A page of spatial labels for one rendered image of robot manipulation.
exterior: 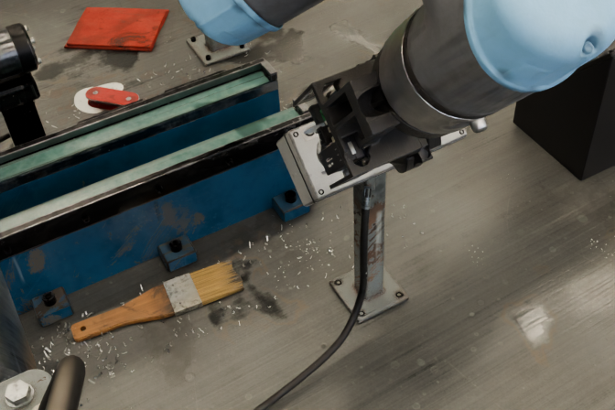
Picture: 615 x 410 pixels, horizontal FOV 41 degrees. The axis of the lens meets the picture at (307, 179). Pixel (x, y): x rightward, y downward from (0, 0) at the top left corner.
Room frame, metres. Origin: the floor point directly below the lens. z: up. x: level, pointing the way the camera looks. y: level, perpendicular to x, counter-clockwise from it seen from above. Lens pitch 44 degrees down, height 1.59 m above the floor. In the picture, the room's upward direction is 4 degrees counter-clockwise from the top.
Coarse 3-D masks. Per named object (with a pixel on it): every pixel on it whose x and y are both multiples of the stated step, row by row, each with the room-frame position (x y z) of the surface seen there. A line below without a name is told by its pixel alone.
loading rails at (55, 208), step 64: (256, 64) 0.90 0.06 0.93; (128, 128) 0.80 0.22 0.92; (192, 128) 0.82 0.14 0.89; (256, 128) 0.78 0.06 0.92; (0, 192) 0.71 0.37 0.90; (64, 192) 0.74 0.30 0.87; (128, 192) 0.68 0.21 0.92; (192, 192) 0.71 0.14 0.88; (256, 192) 0.75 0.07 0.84; (0, 256) 0.61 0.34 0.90; (64, 256) 0.64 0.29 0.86; (128, 256) 0.67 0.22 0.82; (192, 256) 0.67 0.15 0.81
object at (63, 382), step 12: (60, 360) 0.24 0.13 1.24; (72, 360) 0.23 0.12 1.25; (60, 372) 0.22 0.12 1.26; (72, 372) 0.22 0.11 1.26; (84, 372) 0.23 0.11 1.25; (60, 384) 0.21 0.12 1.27; (72, 384) 0.21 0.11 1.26; (48, 396) 0.25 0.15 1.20; (60, 396) 0.20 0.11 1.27; (72, 396) 0.20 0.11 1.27; (36, 408) 0.25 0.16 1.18; (48, 408) 0.19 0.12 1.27; (60, 408) 0.19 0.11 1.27; (72, 408) 0.19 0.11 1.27
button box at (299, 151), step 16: (304, 128) 0.58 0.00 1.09; (464, 128) 0.61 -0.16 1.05; (288, 144) 0.58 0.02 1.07; (304, 144) 0.57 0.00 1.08; (448, 144) 0.60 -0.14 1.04; (288, 160) 0.58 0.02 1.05; (304, 160) 0.56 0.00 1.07; (320, 160) 0.56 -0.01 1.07; (304, 176) 0.55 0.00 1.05; (320, 176) 0.55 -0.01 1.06; (336, 176) 0.55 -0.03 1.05; (368, 176) 0.56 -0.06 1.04; (304, 192) 0.55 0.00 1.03; (320, 192) 0.54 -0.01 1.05; (336, 192) 0.54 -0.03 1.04
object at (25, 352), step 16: (0, 272) 0.46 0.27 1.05; (0, 288) 0.43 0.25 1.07; (0, 304) 0.40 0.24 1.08; (0, 320) 0.38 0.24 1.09; (16, 320) 0.41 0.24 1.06; (0, 336) 0.36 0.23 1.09; (16, 336) 0.38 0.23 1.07; (0, 352) 0.34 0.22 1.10; (16, 352) 0.36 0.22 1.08; (0, 368) 0.33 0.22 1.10; (16, 368) 0.34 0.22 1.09; (32, 368) 0.36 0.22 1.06
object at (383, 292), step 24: (360, 192) 0.60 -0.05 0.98; (384, 192) 0.60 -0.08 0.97; (360, 216) 0.60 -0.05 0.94; (384, 216) 0.60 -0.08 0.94; (360, 240) 0.57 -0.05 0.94; (360, 264) 0.56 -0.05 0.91; (336, 288) 0.61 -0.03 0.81; (360, 288) 0.56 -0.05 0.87; (384, 288) 0.61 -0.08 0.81; (360, 312) 0.58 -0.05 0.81; (288, 384) 0.48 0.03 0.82; (264, 408) 0.46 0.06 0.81
